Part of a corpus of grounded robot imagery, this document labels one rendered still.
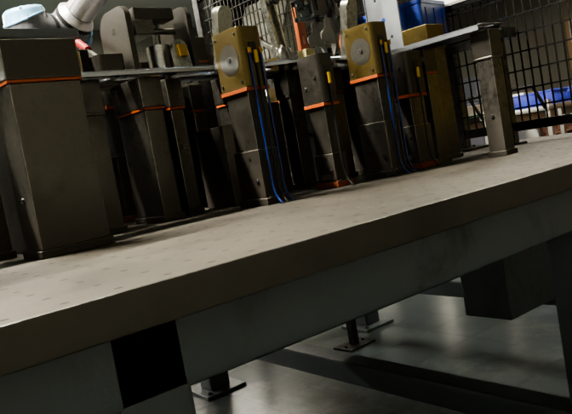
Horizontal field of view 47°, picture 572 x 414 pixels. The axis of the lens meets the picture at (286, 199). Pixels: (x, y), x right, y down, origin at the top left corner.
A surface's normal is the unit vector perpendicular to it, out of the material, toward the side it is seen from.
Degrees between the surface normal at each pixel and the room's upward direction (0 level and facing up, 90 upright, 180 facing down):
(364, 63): 90
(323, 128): 90
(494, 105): 90
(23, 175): 90
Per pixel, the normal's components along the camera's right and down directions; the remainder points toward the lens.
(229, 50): -0.73, 0.18
